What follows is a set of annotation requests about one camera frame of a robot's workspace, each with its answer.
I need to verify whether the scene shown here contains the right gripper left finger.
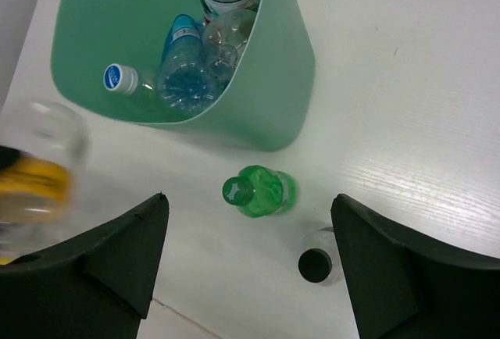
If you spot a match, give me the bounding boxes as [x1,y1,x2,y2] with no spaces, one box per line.
[1,193,169,338]

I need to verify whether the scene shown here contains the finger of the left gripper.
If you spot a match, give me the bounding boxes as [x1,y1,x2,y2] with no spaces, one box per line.
[0,145,23,171]

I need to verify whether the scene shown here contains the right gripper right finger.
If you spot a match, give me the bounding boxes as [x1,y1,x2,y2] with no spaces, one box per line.
[331,194,499,338]

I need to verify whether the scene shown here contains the yellow cap orange label bottle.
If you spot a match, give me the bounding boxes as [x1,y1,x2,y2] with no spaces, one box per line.
[1,98,90,265]

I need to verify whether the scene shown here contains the black cap small bottle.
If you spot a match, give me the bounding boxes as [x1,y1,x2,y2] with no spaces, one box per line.
[298,227,344,286]

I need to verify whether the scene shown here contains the white cap blue label bottle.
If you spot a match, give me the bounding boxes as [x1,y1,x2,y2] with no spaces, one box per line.
[103,63,163,111]

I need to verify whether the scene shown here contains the green plastic bottle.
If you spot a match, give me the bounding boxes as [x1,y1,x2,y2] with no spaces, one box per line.
[222,165,298,218]

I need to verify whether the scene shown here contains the black label clear bottle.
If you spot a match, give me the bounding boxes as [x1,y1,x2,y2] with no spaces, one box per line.
[202,9,257,87]

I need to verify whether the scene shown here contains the green plastic bin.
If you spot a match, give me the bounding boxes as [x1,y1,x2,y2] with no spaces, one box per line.
[51,0,315,151]

